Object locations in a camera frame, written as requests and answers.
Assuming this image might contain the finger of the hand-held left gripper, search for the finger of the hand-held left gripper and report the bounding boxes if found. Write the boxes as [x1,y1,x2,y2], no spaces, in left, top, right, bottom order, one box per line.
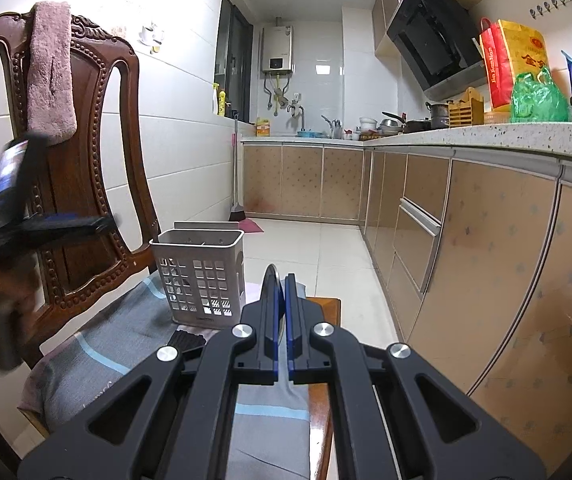
[13,212,119,251]

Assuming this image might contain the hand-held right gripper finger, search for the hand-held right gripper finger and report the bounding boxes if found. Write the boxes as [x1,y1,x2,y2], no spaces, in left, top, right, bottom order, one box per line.
[17,266,287,480]
[286,274,547,480]

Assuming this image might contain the dark utensil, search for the dark utensil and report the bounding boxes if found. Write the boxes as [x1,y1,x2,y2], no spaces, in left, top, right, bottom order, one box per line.
[266,262,283,311]

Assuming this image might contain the white plastic utensil basket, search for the white plastic utensil basket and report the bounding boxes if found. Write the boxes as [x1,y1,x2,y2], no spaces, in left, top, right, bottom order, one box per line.
[149,221,245,331]

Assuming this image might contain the bundle of black chopsticks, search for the bundle of black chopsticks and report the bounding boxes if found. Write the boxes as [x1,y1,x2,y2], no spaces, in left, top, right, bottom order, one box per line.
[168,329,207,361]

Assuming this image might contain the carved wooden chair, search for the carved wooden chair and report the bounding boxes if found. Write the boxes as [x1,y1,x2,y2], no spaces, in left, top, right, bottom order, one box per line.
[0,12,341,480]

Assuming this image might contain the pink towel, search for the pink towel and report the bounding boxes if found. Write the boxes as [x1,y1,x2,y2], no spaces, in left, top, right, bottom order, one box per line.
[26,1,78,146]

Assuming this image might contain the cabinet drawer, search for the cabinet drawer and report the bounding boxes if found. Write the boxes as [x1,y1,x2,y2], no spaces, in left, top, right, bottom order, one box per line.
[393,197,441,293]

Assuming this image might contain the kitchen counter cabinets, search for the kitchen counter cabinets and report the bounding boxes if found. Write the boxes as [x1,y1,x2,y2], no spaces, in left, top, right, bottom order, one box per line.
[241,122,572,456]

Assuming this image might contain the water heater pipes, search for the water heater pipes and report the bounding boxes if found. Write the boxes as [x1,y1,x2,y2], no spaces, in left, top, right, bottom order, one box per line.
[263,72,291,117]

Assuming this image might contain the black wok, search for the black wok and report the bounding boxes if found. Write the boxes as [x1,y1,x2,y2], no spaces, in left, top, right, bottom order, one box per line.
[382,111,431,135]

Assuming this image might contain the dark window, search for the dark window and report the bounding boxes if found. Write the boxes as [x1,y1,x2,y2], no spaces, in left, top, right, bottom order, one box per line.
[214,0,254,123]

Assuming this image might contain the metal cooking pot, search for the metal cooking pot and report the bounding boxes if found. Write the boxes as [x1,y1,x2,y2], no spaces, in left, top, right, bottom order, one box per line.
[426,101,450,131]

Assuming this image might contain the white water heater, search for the white water heater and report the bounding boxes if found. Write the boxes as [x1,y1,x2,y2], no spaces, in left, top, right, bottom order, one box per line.
[260,25,294,73]

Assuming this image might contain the wooden utensil holder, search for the wooden utensil holder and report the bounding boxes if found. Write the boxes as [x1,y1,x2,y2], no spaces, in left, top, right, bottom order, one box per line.
[448,87,485,127]

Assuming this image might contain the black range hood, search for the black range hood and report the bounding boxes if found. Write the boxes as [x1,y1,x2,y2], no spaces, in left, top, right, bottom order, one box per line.
[387,0,486,101]

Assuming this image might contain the green plastic bag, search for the green plastic bag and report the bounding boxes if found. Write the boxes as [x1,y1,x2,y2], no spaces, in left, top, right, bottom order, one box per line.
[510,67,570,123]

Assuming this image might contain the red yellow shopping bag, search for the red yellow shopping bag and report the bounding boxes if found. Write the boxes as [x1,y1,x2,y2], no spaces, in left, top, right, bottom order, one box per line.
[480,17,551,111]

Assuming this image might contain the broom with pink handle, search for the broom with pink handle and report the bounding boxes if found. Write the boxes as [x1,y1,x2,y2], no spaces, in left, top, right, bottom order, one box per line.
[228,110,247,223]

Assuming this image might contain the wall sticker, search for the wall sticker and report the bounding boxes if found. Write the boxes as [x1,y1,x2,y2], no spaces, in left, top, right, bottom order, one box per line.
[138,21,165,55]

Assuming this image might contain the row of wall hooks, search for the row of wall hooks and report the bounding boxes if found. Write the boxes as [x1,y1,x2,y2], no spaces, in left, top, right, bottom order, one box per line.
[530,0,572,16]

